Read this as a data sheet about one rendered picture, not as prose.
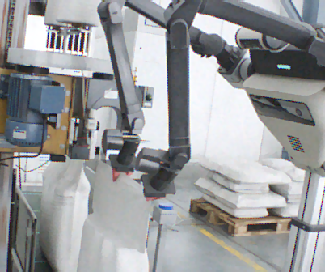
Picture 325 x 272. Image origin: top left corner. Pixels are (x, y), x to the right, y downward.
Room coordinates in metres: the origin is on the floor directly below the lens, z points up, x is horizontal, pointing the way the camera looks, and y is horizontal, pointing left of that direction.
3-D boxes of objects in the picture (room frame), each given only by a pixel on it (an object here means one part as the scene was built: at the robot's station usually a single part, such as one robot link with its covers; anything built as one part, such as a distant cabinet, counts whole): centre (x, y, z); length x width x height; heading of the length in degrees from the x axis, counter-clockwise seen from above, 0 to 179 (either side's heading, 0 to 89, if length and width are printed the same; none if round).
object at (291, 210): (4.86, -1.52, 0.20); 0.67 x 0.43 x 0.15; 116
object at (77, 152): (1.91, 0.31, 1.04); 0.08 x 0.06 x 0.05; 116
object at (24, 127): (1.67, 0.47, 1.21); 0.15 x 0.15 x 0.25
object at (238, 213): (4.73, -0.85, 0.20); 0.66 x 0.44 x 0.12; 26
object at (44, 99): (1.60, 0.39, 1.25); 0.10 x 0.08 x 0.12; 141
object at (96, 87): (2.08, 0.26, 1.21); 0.30 x 0.25 x 0.30; 26
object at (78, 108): (1.97, 0.37, 1.26); 0.22 x 0.05 x 0.16; 26
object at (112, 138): (1.60, 0.12, 1.17); 0.11 x 0.09 x 0.12; 116
